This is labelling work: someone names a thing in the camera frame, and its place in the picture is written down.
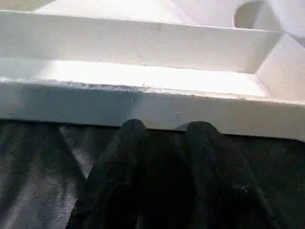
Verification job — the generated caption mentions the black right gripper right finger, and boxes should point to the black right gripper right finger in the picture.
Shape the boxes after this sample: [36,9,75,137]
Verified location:
[183,121,283,229]

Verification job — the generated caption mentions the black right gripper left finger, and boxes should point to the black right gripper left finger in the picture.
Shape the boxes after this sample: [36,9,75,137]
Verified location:
[67,119,160,229]

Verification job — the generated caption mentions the white plastic table top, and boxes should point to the white plastic table top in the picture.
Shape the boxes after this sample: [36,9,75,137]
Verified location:
[0,0,305,143]

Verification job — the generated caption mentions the black plastic mat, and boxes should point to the black plastic mat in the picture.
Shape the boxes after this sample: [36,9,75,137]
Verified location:
[0,118,305,229]

